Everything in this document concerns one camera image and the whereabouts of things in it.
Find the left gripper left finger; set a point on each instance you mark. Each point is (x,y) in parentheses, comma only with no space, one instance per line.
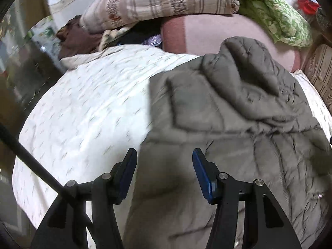
(87,207)

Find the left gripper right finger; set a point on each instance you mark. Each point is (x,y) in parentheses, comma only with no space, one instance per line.
(265,223)

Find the olive quilted hooded jacket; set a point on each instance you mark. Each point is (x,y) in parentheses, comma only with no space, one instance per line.
(251,118)

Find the white leaf-print duvet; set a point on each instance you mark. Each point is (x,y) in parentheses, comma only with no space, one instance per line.
(97,111)

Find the wooden glass door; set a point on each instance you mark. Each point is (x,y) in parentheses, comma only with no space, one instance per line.
(26,72)

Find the brown crumpled garment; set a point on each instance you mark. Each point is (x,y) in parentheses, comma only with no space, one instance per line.
(75,40)

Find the floral pillow by door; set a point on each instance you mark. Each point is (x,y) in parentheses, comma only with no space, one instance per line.
(43,34)

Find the cream leaf-print cloth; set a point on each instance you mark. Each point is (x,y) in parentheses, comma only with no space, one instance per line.
(110,37)

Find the green white patterned blanket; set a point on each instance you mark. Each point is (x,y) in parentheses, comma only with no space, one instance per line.
(282,22)

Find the pink bed blanket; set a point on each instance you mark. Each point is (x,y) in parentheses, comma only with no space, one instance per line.
(203,34)

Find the purple plastic bag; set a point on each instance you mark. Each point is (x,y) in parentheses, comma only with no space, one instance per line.
(154,41)

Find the red cloth item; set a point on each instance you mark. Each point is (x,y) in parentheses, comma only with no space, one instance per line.
(308,6)

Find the striped floral folded quilt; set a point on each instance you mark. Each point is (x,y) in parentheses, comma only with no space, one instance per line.
(104,15)

